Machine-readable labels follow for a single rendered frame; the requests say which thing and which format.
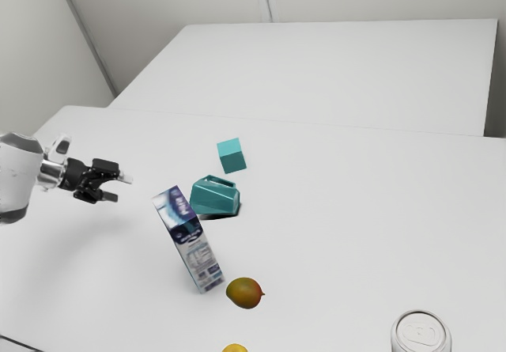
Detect mango fruit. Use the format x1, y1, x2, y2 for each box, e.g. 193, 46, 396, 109
225, 277, 266, 310

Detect blue and white carton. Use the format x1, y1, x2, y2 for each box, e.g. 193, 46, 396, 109
151, 185, 225, 295

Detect silver can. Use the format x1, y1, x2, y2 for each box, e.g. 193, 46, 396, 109
390, 309, 452, 352

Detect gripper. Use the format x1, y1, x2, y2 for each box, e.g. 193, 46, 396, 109
58, 157, 134, 205

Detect teal faceted mug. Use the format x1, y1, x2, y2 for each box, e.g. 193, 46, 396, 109
188, 174, 241, 217

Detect teal cube block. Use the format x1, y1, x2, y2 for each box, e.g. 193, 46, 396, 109
216, 137, 248, 175

